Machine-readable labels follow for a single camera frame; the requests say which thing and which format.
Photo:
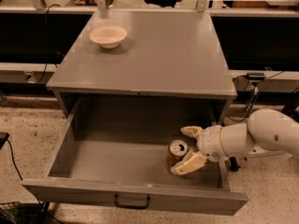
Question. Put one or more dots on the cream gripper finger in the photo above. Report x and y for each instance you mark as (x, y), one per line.
(191, 162)
(191, 131)

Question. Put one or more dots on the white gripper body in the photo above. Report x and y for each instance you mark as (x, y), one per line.
(209, 142)

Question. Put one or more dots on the orange soda can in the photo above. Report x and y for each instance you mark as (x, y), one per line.
(175, 153)

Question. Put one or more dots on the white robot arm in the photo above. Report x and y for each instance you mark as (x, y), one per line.
(266, 133)

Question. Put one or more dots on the grey cabinet with counter top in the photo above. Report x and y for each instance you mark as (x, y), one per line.
(167, 52)

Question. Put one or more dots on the open grey top drawer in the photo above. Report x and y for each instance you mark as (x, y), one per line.
(114, 144)

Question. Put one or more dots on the black power adapter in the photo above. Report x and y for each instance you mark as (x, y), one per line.
(255, 76)

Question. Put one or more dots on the white bowl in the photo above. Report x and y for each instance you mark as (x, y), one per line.
(108, 37)

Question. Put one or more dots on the black drawer handle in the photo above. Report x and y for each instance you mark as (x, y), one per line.
(131, 202)

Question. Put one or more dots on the black wire basket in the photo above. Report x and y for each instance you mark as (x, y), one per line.
(9, 213)

